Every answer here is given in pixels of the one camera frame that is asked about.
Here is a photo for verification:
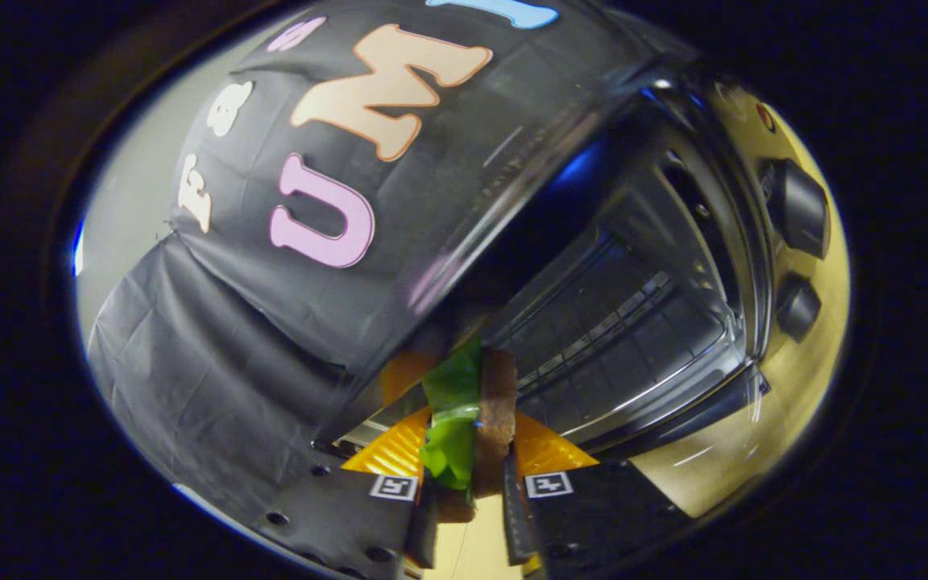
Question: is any black backdrop cloth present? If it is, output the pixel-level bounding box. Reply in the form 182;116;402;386
85;0;642;524

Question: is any white bread lettuce sandwich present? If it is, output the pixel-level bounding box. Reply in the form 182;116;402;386
379;334;521;524

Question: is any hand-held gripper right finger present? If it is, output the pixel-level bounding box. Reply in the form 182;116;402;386
500;411;690;580

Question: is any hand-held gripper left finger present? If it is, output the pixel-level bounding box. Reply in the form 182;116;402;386
259;407;441;580

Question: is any black toaster oven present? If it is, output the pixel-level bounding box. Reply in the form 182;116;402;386
311;48;835;484

